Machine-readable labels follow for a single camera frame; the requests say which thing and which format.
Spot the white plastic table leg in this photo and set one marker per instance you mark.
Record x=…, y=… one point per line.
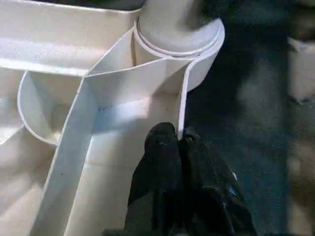
x=177, y=27

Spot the white plastic table top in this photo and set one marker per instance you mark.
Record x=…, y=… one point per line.
x=86, y=110

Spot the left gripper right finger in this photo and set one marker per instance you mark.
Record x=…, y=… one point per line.
x=211, y=196

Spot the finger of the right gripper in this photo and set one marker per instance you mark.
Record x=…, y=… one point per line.
x=211, y=8

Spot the black work mat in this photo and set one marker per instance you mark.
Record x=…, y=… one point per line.
x=246, y=123

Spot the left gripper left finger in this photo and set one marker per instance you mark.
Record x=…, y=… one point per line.
x=157, y=177

